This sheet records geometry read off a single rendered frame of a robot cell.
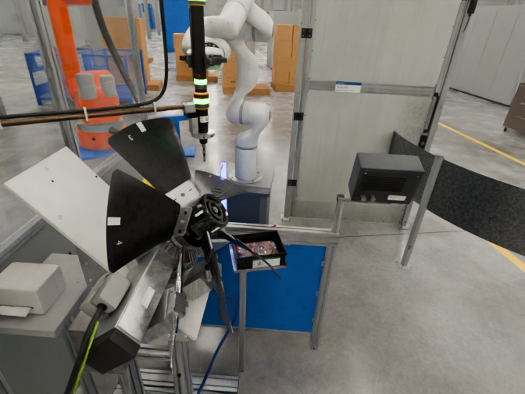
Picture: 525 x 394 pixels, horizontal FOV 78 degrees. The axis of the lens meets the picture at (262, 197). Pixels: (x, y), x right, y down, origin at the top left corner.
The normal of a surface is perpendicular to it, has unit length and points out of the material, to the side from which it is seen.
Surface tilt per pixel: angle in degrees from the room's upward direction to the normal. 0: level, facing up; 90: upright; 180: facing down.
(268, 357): 0
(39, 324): 0
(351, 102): 90
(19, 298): 90
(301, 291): 90
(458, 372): 0
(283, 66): 90
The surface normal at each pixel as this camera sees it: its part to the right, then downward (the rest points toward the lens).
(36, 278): 0.04, -0.87
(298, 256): -0.06, 0.48
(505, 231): -0.76, 0.29
